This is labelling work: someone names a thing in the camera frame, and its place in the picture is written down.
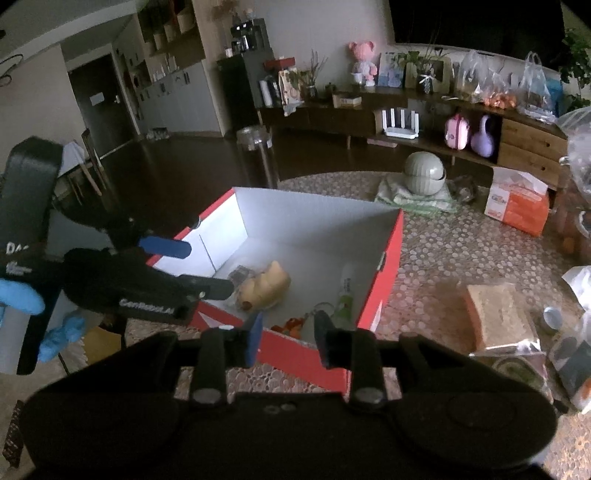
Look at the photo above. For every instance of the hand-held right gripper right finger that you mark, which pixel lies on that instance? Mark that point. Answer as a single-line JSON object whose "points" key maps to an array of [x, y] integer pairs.
{"points": [[323, 344]]}

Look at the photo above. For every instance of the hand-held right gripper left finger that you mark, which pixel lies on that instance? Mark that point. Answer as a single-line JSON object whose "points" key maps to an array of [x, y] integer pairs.
{"points": [[255, 339]]}

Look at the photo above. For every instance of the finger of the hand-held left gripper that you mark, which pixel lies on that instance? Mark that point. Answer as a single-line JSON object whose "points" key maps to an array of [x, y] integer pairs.
{"points": [[166, 248], [212, 288]]}

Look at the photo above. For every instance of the yellow plush toy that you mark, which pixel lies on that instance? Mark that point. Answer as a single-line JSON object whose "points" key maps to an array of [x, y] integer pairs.
{"points": [[265, 286]]}

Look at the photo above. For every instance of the red cardboard box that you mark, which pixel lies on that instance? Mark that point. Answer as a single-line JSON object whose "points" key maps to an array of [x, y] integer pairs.
{"points": [[300, 230]]}

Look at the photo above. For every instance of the person's left hand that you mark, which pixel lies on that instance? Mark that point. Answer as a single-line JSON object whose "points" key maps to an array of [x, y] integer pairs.
{"points": [[21, 297]]}

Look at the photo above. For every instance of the clear packet with dark contents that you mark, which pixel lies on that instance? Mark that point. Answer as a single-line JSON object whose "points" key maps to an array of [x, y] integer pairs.
{"points": [[240, 276]]}

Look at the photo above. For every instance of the metal keyring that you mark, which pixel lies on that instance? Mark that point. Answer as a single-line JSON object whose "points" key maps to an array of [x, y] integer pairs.
{"points": [[324, 310]]}

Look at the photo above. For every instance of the small orange toy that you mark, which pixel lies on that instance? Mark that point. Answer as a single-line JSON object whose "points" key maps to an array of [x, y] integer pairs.
{"points": [[288, 326]]}

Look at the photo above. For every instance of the green and white tube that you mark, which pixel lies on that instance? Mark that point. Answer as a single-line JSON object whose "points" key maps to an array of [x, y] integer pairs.
{"points": [[345, 300]]}

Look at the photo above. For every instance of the table with white cloth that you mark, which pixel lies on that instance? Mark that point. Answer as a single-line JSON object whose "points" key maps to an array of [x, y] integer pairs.
{"points": [[74, 157]]}

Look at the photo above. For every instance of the wooden chair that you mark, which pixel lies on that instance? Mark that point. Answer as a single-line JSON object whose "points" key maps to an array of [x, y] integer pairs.
{"points": [[94, 159]]}

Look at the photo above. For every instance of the row of shoes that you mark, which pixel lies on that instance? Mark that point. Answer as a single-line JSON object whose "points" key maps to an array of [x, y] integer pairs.
{"points": [[158, 134]]}

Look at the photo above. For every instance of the dark door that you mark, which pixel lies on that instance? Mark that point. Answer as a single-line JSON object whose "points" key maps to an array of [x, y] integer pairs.
{"points": [[104, 106]]}

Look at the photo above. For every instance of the tall glass jar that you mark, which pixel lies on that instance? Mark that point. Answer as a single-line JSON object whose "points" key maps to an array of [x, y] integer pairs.
{"points": [[255, 152]]}

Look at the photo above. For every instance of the green striped cloth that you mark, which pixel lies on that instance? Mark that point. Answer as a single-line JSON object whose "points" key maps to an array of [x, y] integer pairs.
{"points": [[406, 201]]}

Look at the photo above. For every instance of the black cabinet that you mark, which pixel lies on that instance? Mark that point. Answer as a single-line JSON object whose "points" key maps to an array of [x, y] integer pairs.
{"points": [[235, 97]]}

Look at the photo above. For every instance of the brown tissue pack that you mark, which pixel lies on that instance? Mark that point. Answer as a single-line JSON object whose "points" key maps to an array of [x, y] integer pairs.
{"points": [[501, 316]]}

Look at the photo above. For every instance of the white bottle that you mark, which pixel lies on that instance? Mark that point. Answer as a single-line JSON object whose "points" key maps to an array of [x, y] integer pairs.
{"points": [[265, 94]]}

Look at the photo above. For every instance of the snack packet with clear window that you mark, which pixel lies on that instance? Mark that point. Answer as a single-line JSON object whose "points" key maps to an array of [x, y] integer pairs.
{"points": [[512, 369]]}

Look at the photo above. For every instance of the round green lidded pot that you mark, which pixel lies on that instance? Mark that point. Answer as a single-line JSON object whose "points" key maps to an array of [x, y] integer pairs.
{"points": [[424, 173]]}

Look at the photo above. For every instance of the floral gift bag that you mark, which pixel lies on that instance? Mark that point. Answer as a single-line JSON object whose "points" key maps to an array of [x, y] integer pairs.
{"points": [[291, 90]]}

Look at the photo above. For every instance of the flat red box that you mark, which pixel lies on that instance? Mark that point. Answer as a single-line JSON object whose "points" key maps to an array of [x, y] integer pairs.
{"points": [[279, 63]]}

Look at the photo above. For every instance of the vase with dried twigs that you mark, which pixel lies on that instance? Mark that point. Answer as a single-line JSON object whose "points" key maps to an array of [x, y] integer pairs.
{"points": [[313, 85]]}

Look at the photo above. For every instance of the black coffee machine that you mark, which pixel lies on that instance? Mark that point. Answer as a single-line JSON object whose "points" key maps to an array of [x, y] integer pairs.
{"points": [[249, 39]]}

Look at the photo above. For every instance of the small jar with silver lid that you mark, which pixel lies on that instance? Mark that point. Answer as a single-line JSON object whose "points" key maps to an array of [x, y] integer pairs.
{"points": [[552, 319]]}

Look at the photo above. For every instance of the small cardboard box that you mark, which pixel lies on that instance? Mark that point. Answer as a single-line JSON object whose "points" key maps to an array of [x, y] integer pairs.
{"points": [[347, 100]]}

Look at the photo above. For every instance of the white router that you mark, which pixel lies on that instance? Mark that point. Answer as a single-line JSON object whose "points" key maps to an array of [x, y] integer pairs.
{"points": [[397, 124]]}

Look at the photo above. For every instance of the orange and white tissue package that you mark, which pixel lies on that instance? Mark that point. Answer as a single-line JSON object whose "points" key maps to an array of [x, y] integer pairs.
{"points": [[517, 203]]}

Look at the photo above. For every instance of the small pink suitcase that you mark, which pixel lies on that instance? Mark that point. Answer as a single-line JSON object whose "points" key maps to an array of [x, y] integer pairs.
{"points": [[457, 134]]}

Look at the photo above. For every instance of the white and grey packet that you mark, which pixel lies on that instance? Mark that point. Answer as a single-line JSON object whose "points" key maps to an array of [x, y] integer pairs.
{"points": [[575, 369]]}

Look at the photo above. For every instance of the purple swan vase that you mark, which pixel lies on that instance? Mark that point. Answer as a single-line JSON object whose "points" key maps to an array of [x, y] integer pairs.
{"points": [[484, 141]]}

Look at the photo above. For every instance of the white plastic bag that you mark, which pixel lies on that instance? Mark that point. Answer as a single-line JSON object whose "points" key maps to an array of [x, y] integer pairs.
{"points": [[579, 286]]}

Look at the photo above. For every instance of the pink plush bear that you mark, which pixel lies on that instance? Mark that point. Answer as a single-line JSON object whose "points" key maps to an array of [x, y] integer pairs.
{"points": [[362, 62]]}

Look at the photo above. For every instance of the blue picture card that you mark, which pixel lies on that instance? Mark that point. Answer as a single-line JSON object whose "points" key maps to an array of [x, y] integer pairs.
{"points": [[390, 71]]}

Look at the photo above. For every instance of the long wooden sideboard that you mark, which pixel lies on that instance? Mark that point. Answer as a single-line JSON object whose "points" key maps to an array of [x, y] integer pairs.
{"points": [[531, 143]]}

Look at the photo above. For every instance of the clear bag with brown items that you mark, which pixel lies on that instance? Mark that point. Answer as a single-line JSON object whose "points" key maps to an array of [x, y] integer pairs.
{"points": [[579, 184]]}

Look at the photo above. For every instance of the clear plastic bag with oranges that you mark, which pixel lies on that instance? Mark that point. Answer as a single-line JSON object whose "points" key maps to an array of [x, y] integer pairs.
{"points": [[485, 83]]}

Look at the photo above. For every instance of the blue packet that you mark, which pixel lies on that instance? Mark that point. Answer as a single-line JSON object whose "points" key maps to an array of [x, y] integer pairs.
{"points": [[555, 97]]}

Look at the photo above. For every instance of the green potted plant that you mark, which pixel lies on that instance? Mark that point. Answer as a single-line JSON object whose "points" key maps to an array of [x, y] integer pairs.
{"points": [[577, 64]]}

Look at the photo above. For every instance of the wall cabinet with shelves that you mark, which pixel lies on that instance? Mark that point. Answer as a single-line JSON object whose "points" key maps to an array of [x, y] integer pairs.
{"points": [[175, 69]]}

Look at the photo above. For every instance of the wooden picture frame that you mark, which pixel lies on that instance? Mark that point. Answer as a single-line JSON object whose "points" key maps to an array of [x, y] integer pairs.
{"points": [[434, 74]]}

